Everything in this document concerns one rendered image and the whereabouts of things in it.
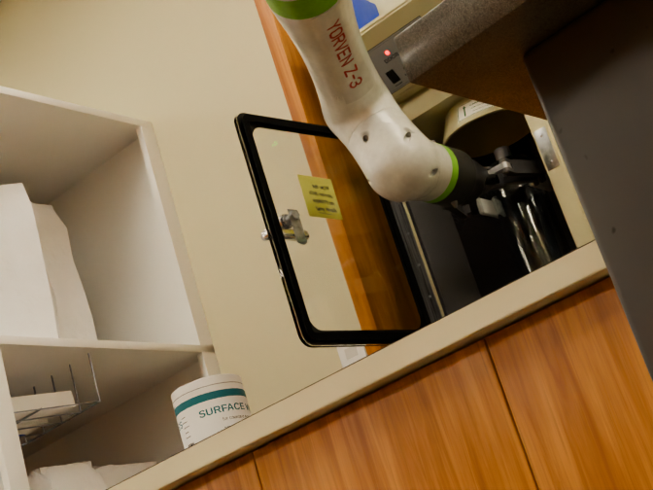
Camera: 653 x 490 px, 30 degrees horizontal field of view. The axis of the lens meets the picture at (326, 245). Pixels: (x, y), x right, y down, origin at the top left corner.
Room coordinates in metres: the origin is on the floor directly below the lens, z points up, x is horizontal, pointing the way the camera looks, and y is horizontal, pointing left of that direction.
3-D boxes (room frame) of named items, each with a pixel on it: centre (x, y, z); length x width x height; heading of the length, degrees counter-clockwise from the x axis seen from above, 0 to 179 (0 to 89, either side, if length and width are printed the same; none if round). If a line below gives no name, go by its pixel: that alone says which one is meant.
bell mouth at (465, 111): (1.96, -0.33, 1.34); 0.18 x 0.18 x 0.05
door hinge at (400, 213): (1.96, -0.13, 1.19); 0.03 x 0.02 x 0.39; 56
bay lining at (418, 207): (1.99, -0.33, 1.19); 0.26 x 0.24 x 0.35; 56
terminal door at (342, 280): (1.84, -0.02, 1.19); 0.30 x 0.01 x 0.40; 139
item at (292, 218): (1.75, 0.04, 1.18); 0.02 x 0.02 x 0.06; 49
